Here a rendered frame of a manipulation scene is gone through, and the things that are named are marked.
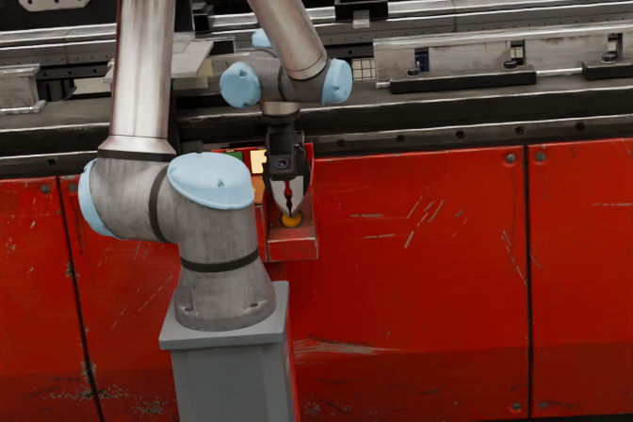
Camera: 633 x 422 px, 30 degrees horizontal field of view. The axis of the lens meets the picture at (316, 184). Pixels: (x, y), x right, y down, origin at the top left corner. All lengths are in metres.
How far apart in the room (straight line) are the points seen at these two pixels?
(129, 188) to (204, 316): 0.21
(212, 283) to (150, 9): 0.41
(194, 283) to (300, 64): 0.43
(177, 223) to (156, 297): 0.91
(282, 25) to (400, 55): 0.67
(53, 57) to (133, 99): 1.11
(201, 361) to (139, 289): 0.87
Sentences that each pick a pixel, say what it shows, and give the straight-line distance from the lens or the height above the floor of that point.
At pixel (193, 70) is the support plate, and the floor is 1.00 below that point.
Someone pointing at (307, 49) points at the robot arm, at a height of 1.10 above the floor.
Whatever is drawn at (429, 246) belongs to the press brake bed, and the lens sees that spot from 2.50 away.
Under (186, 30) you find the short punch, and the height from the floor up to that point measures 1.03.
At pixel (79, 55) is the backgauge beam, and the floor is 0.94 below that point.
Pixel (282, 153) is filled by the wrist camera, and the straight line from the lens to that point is 2.13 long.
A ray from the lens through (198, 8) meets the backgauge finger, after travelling 2.71.
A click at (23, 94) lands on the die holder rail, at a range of 2.62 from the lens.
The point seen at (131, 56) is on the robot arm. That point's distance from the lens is 1.75.
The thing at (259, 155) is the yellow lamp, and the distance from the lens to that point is 2.30.
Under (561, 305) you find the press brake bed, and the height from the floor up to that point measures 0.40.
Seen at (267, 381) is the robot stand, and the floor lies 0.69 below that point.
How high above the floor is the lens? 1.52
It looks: 19 degrees down
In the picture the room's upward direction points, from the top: 5 degrees counter-clockwise
